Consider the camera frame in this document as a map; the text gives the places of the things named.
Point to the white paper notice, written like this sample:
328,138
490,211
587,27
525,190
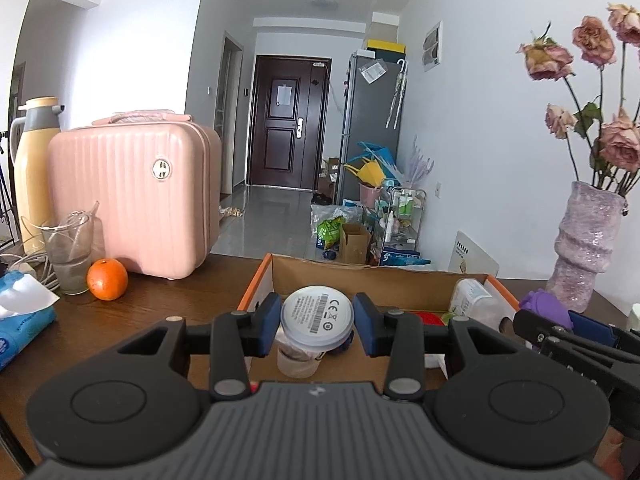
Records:
284,94

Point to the clear plastic bag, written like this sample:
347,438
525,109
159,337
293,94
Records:
322,212

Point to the white plastic bottle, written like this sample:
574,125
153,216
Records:
475,300

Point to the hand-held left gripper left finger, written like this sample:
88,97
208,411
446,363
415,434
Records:
265,325

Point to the round ceiling lamp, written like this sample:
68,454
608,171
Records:
325,1

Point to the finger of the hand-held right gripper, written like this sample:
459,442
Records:
537,327
590,325

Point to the pink textured vase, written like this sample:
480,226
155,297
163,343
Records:
585,245

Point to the red lid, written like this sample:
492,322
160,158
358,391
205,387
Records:
430,318

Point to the yellow flat box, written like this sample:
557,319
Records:
386,46

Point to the clear plastic cup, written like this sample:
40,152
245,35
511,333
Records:
295,362

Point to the clear drinking straw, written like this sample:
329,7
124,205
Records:
90,216

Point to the lilac dried grass bunch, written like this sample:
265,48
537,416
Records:
419,162

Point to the yellow plastic object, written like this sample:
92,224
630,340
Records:
371,170

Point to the white folded umbrella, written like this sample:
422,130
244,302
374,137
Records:
396,95

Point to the white wall panel box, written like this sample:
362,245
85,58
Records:
432,46

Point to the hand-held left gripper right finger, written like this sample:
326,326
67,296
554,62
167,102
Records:
370,325

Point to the blue tissue pack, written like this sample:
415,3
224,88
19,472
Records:
20,330

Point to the grey interior door frame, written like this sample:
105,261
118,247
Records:
227,100

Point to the pink ribbed suitcase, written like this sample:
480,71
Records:
130,200

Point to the white printed board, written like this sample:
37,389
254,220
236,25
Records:
472,257

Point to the dark brown entrance door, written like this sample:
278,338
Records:
280,155

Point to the green plastic bag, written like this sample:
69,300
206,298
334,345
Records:
330,234

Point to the purple soft object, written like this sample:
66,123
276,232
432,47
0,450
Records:
545,305

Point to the white power adapter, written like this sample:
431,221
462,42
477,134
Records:
24,267

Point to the grey refrigerator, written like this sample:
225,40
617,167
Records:
370,125

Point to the clear document pouch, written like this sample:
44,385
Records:
374,72

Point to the white round device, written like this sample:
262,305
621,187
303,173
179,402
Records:
317,312

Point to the distant brown cardboard box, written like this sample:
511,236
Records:
330,167

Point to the pink plastic bucket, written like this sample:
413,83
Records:
370,195

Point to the small dark blue object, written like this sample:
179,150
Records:
331,254

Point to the blue paper towel pack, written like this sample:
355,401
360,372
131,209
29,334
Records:
402,257

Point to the orange fruit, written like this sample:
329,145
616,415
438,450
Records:
107,280

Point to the small open cardboard box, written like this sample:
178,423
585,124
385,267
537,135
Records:
355,247

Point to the blue plastic object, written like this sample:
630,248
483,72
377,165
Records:
377,152

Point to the clear drinking glass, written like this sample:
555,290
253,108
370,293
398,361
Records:
70,270

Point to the black tripod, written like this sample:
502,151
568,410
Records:
3,134

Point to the dark shoes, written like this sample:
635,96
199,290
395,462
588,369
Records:
321,199

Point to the yellow thermos jug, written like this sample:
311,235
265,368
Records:
32,160

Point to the bunch of dried pink roses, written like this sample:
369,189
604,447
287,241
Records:
620,145

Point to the orange-rimmed cardboard box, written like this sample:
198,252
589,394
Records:
375,285

